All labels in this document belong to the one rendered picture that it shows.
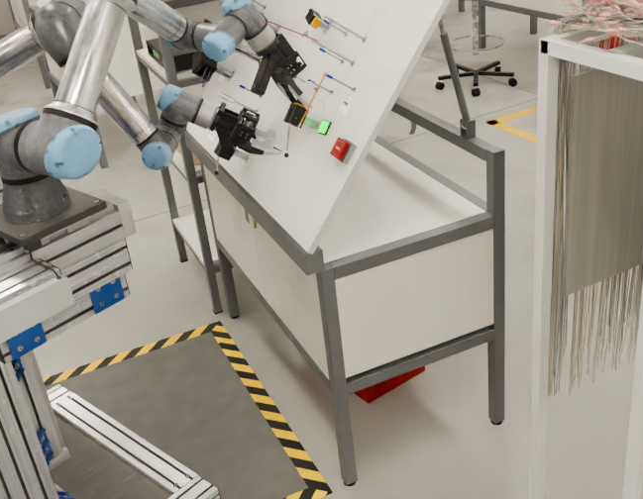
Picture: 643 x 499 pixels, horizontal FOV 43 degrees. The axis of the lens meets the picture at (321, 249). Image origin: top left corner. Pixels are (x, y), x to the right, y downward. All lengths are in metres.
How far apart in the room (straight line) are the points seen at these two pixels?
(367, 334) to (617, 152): 0.87
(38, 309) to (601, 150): 1.31
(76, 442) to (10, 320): 1.04
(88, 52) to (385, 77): 0.78
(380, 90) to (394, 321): 0.68
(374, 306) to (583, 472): 0.88
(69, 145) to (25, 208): 0.24
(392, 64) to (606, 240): 0.70
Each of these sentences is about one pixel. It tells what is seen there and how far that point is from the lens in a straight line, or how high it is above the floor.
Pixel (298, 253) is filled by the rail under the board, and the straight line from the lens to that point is 2.22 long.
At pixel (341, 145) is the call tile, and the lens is 2.17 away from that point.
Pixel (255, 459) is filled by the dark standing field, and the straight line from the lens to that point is 2.86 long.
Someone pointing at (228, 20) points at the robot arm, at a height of 1.45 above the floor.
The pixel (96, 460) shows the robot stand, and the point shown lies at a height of 0.21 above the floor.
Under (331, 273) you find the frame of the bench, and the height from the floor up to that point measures 0.78.
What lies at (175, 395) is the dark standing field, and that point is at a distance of 3.21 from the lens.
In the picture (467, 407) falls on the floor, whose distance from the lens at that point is 2.98.
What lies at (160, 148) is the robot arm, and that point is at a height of 1.18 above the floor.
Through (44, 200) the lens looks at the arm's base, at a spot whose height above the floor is 1.20.
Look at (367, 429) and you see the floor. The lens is 2.91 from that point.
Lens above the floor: 1.91
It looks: 28 degrees down
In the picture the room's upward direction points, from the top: 7 degrees counter-clockwise
